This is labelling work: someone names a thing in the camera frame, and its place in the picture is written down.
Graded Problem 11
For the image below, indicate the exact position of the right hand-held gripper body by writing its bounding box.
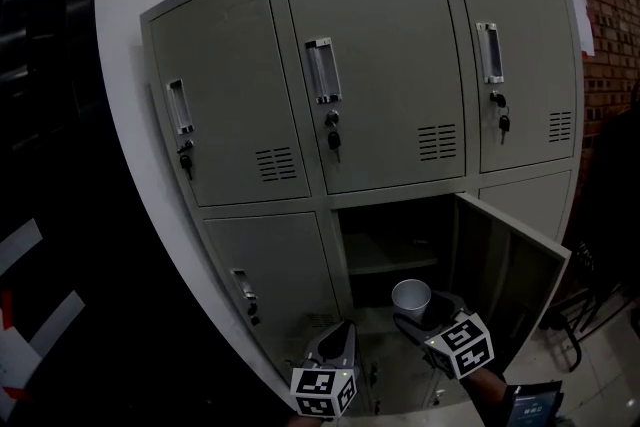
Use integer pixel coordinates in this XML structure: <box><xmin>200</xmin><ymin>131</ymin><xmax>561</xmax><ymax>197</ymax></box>
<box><xmin>417</xmin><ymin>311</ymin><xmax>495</xmax><ymax>380</ymax></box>

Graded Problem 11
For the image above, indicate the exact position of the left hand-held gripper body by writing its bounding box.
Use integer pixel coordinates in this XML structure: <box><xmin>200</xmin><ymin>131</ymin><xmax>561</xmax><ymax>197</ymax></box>
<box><xmin>289</xmin><ymin>348</ymin><xmax>360</xmax><ymax>419</ymax></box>

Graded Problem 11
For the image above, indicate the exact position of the white paper cup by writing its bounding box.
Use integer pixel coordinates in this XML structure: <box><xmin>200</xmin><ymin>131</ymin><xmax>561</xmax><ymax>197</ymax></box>
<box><xmin>391</xmin><ymin>278</ymin><xmax>432</xmax><ymax>322</ymax></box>

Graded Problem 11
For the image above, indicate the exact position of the grey metal locker cabinet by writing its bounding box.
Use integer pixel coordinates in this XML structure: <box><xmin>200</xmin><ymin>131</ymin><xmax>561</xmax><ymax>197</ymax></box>
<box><xmin>139</xmin><ymin>0</ymin><xmax>585</xmax><ymax>416</ymax></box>

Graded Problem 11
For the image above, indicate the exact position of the person's right forearm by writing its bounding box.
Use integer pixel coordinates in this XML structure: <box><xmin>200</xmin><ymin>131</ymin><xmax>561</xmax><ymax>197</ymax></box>
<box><xmin>459</xmin><ymin>368</ymin><xmax>509</xmax><ymax>427</ymax></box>

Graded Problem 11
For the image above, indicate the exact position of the person's left forearm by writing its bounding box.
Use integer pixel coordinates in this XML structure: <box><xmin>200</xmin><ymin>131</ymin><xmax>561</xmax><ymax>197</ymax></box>
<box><xmin>287</xmin><ymin>413</ymin><xmax>331</xmax><ymax>427</ymax></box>

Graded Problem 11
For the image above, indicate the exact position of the locker door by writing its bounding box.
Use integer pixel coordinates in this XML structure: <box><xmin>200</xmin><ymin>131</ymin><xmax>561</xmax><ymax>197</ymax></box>
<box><xmin>452</xmin><ymin>192</ymin><xmax>572</xmax><ymax>369</ymax></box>

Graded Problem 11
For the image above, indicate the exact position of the black cabinet key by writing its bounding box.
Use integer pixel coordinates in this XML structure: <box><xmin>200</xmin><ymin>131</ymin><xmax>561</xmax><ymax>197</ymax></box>
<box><xmin>245</xmin><ymin>294</ymin><xmax>262</xmax><ymax>327</ymax></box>
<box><xmin>324</xmin><ymin>109</ymin><xmax>344</xmax><ymax>164</ymax></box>
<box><xmin>177</xmin><ymin>139</ymin><xmax>196</xmax><ymax>181</ymax></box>
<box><xmin>488</xmin><ymin>89</ymin><xmax>512</xmax><ymax>146</ymax></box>

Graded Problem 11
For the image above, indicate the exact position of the black smartphone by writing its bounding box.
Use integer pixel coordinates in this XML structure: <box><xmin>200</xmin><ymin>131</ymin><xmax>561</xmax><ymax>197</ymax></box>
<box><xmin>501</xmin><ymin>380</ymin><xmax>564</xmax><ymax>427</ymax></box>

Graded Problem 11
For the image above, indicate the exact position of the black clothes rack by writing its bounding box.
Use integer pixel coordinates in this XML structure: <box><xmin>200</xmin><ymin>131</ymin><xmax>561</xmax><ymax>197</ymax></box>
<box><xmin>539</xmin><ymin>79</ymin><xmax>640</xmax><ymax>374</ymax></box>

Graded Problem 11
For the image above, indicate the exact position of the black bag with white print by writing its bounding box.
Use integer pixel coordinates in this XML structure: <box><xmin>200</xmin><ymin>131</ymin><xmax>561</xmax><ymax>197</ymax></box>
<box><xmin>573</xmin><ymin>240</ymin><xmax>597</xmax><ymax>272</ymax></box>

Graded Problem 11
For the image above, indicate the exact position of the black hanging garment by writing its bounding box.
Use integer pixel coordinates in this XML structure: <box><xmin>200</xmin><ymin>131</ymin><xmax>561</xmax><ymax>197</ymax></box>
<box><xmin>582</xmin><ymin>109</ymin><xmax>640</xmax><ymax>316</ymax></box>

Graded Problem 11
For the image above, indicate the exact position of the white notice with red tape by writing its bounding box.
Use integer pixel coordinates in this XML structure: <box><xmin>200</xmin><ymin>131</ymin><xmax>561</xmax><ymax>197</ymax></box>
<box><xmin>0</xmin><ymin>324</ymin><xmax>44</xmax><ymax>404</ymax></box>

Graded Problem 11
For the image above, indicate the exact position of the white paper sheet red tape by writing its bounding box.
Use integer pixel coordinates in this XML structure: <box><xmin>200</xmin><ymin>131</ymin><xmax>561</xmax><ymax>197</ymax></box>
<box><xmin>569</xmin><ymin>0</ymin><xmax>597</xmax><ymax>60</ymax></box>

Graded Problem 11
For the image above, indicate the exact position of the black elevator door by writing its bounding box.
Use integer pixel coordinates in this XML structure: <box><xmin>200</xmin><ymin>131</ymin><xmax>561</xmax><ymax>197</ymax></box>
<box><xmin>0</xmin><ymin>0</ymin><xmax>296</xmax><ymax>427</ymax></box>

